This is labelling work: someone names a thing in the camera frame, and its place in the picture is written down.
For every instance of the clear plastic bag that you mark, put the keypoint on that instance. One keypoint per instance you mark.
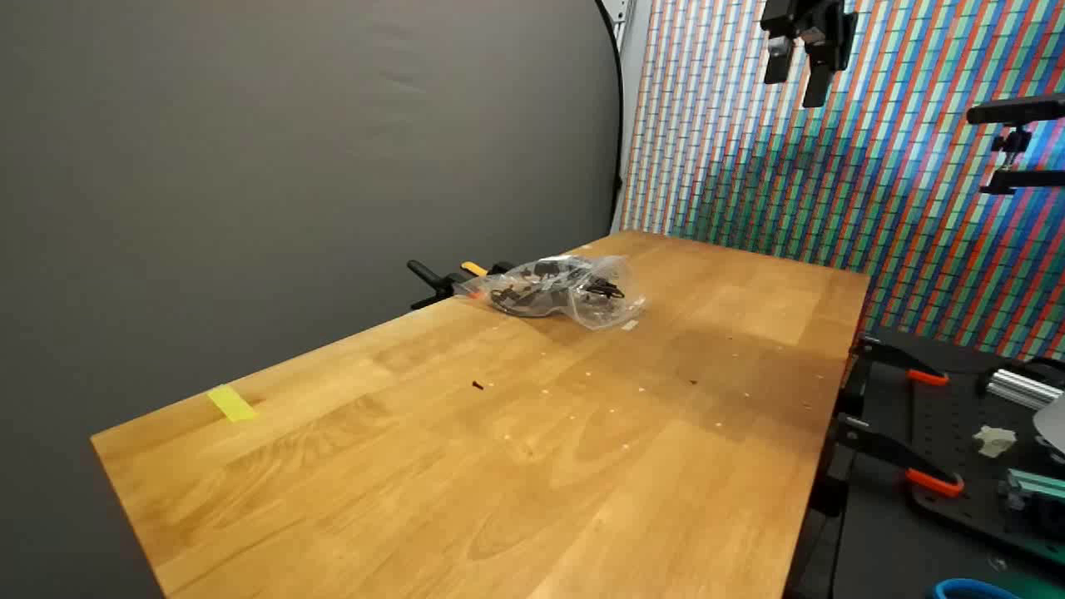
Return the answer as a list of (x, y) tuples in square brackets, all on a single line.
[(587, 290)]

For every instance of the blue round container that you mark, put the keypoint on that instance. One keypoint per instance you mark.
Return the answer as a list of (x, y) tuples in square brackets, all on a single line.
[(972, 589)]

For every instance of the black perforated board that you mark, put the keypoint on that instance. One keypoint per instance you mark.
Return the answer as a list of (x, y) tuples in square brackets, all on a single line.
[(954, 443)]

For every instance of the white rectangular box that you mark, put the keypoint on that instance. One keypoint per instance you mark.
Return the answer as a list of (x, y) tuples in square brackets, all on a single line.
[(1024, 388)]

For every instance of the teal tool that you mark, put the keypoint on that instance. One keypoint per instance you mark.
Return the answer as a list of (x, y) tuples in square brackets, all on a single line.
[(1035, 483)]

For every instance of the yellow tape strip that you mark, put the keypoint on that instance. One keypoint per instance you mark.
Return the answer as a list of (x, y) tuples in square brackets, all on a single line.
[(232, 402)]

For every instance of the black and yellow clamp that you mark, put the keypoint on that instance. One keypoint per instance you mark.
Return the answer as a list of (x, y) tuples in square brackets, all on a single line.
[(441, 278)]

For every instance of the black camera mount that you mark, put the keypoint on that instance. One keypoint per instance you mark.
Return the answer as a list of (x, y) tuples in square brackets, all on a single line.
[(1016, 137)]

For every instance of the white crumpled item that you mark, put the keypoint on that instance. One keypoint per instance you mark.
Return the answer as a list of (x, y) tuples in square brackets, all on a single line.
[(996, 441)]

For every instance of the grey round object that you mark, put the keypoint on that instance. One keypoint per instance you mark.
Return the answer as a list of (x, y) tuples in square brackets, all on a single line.
[(1052, 426)]

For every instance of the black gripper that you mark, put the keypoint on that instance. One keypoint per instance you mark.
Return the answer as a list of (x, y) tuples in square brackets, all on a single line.
[(813, 22)]

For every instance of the grey fabric backdrop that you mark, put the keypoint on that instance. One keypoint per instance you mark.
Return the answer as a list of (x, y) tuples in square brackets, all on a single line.
[(276, 166)]

